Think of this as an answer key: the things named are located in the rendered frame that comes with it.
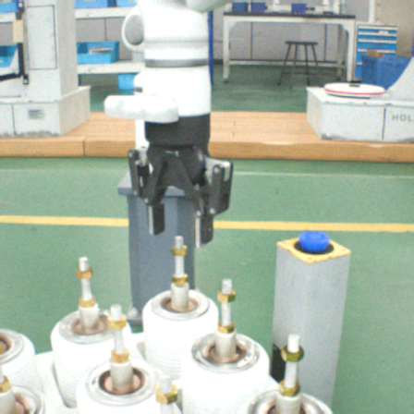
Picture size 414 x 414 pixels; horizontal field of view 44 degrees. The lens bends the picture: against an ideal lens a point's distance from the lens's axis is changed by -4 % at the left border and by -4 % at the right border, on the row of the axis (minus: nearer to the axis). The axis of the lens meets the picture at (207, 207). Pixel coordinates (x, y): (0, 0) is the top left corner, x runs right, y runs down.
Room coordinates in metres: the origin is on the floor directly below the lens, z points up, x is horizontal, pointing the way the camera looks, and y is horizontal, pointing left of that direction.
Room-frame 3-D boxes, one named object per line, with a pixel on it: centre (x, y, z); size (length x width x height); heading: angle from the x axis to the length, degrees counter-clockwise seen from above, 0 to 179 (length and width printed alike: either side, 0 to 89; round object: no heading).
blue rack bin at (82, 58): (5.41, 1.10, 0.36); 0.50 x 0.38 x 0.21; 178
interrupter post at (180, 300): (0.59, 0.03, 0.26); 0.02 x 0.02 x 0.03
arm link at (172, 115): (0.57, 0.04, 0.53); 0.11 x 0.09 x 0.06; 145
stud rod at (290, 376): (0.38, -0.07, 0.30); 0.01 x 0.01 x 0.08; 75
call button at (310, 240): (0.63, -0.14, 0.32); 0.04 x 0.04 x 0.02
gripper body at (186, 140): (0.59, 0.03, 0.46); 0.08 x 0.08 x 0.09
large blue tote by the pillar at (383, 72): (4.91, -1.69, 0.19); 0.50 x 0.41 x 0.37; 1
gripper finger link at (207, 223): (0.56, -0.01, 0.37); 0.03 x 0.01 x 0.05; 55
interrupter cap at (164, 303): (0.59, 0.03, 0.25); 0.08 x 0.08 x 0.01
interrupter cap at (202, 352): (0.48, -0.02, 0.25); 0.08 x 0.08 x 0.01
